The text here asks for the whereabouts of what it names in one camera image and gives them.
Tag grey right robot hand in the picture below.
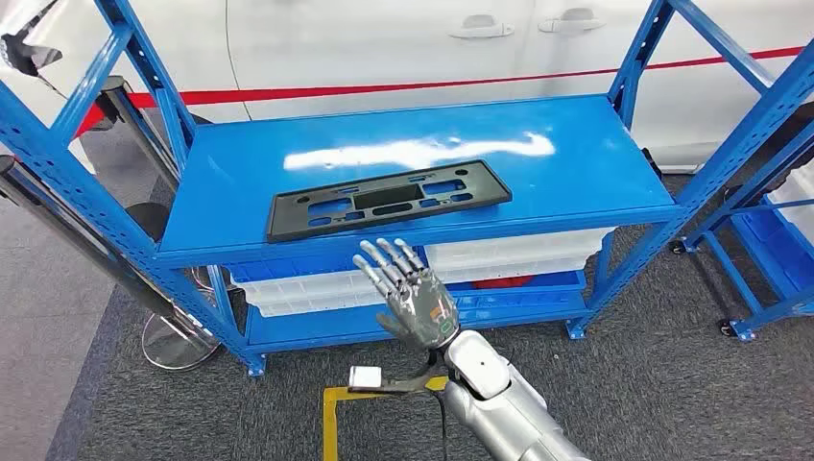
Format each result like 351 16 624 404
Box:
351 237 462 353

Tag black plastic panel part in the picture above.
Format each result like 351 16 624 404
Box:
265 158 514 245

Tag blue metal shelf rack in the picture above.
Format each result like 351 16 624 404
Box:
0 0 814 379

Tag blue wheeled shelf rack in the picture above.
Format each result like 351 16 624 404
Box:
670 130 814 345

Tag red object in crate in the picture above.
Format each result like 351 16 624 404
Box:
473 275 537 291

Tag translucent white plastic bin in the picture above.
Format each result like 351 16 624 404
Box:
229 268 396 319
422 227 617 285
768 161 814 246

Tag white car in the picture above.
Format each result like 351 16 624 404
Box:
0 0 814 174

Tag red barrier belt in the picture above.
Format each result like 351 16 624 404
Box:
75 45 814 138

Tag black car side mirror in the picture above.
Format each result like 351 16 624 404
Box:
0 30 65 79

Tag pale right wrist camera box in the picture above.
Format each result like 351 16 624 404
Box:
347 365 385 391

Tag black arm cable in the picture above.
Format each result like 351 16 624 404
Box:
427 389 449 461

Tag stanchion post with chrome base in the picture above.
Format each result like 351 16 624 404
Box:
0 154 222 373
95 75 192 244

